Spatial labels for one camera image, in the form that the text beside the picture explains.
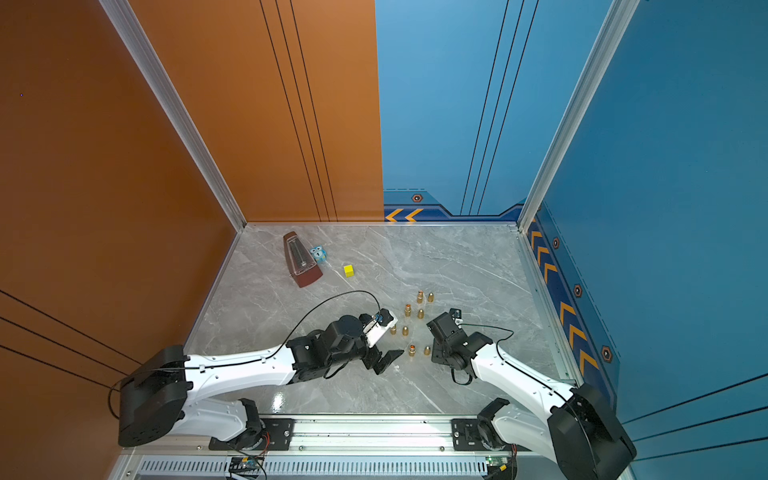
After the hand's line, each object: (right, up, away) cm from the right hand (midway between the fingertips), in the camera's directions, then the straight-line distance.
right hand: (441, 351), depth 86 cm
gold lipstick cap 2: (-5, +10, +7) cm, 13 cm away
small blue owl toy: (-41, +28, +23) cm, 55 cm away
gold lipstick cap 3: (-4, +1, -1) cm, 4 cm away
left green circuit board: (-50, -23, -14) cm, 57 cm away
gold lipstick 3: (-14, +11, -18) cm, 25 cm away
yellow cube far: (-29, +23, +18) cm, 41 cm away
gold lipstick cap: (-2, +14, +10) cm, 18 cm away
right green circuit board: (+12, -22, -14) cm, 29 cm away
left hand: (-14, +8, -8) cm, 18 cm away
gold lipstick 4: (-9, +1, -3) cm, 9 cm away
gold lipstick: (-5, +15, +10) cm, 18 cm away
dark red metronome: (-44, +25, +11) cm, 51 cm away
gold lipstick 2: (-9, +11, +6) cm, 15 cm away
